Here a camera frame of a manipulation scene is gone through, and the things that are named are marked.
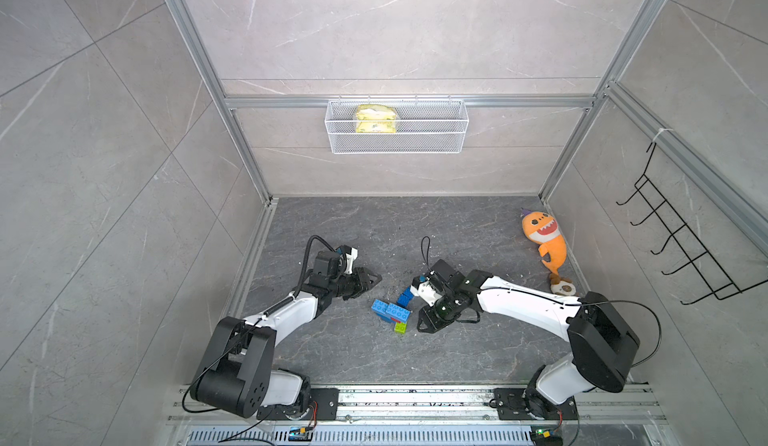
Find small blue lego brick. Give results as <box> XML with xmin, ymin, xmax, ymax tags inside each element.
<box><xmin>396</xmin><ymin>287</ymin><xmax>414</xmax><ymax>308</ymax></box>

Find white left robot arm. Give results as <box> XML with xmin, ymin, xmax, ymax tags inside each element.
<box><xmin>181</xmin><ymin>235</ymin><xmax>382</xmax><ymax>419</ymax></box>

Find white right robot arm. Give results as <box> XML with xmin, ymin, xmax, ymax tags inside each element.
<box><xmin>410</xmin><ymin>263</ymin><xmax>642</xmax><ymax>420</ymax></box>

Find orange shark plush toy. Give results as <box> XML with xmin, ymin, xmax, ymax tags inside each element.
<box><xmin>521</xmin><ymin>209</ymin><xmax>567</xmax><ymax>276</ymax></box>

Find small brown white plush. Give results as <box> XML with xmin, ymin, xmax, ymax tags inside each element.
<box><xmin>549</xmin><ymin>274</ymin><xmax>577</xmax><ymax>296</ymax></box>

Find yellow packet in basket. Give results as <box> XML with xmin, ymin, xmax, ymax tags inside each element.
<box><xmin>354</xmin><ymin>104</ymin><xmax>399</xmax><ymax>134</ymax></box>

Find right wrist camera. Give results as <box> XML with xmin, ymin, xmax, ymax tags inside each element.
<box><xmin>409</xmin><ymin>260</ymin><xmax>465</xmax><ymax>306</ymax></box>

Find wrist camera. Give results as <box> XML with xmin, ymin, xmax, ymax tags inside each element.
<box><xmin>409</xmin><ymin>260</ymin><xmax>465</xmax><ymax>306</ymax></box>
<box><xmin>311</xmin><ymin>245</ymin><xmax>358</xmax><ymax>283</ymax></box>

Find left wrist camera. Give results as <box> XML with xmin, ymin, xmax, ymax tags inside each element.
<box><xmin>311</xmin><ymin>245</ymin><xmax>358</xmax><ymax>283</ymax></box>

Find metal base rail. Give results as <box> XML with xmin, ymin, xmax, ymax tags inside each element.
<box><xmin>162</xmin><ymin>384</ymin><xmax>678</xmax><ymax>445</ymax></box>

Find white wire mesh basket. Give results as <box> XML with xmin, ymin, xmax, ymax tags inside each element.
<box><xmin>324</xmin><ymin>99</ymin><xmax>469</xmax><ymax>155</ymax></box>

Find black wire hook rack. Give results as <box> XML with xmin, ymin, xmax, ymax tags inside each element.
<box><xmin>615</xmin><ymin>143</ymin><xmax>767</xmax><ymax>306</ymax></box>

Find aluminium frame rail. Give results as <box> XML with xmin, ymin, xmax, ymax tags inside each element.
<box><xmin>164</xmin><ymin>0</ymin><xmax>276</xmax><ymax>316</ymax></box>

